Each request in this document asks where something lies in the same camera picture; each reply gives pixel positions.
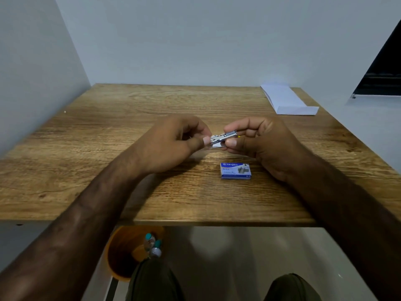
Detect person's left hand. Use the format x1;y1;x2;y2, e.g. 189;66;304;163
124;114;212;176

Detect person's right hand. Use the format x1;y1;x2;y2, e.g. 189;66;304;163
223;115;311;182

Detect white papers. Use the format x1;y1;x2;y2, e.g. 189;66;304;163
260;84;320;116

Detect blue staples box sleeve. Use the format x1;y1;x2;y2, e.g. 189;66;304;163
220;162;252;180

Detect yellow and silver stapler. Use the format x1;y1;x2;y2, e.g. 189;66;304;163
208;130;242;150

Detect person's right forearm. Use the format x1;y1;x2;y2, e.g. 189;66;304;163
285;150;401;301

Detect person's left forearm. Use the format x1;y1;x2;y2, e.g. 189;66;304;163
0;153;151;301

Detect person's left leg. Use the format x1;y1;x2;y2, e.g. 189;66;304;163
125;257;185;301

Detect person's leg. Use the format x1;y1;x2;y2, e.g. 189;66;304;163
264;273;322;301
125;257;185;301

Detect person's right leg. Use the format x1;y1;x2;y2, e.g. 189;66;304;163
264;273;322;301

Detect orange waste bin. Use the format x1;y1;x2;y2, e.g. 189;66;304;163
105;225;165;282

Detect black table leg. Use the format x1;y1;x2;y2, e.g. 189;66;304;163
105;277;119;301

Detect black window frame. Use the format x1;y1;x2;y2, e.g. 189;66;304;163
350;18;401;99

